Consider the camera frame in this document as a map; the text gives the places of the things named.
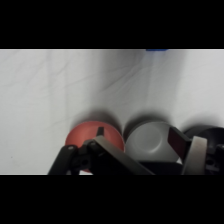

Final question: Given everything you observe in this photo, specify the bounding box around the black bowl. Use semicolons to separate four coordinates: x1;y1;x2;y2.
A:
184;124;224;148

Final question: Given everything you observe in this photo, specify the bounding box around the pink bowl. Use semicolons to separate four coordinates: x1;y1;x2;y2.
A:
65;121;126;173

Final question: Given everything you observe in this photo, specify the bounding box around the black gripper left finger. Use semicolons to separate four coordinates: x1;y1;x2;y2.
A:
47;126;155;176

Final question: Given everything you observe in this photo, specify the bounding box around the grey bowl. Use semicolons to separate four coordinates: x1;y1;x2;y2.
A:
125;121;184;165

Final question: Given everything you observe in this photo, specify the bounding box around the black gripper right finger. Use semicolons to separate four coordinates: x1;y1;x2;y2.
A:
167;125;224;176

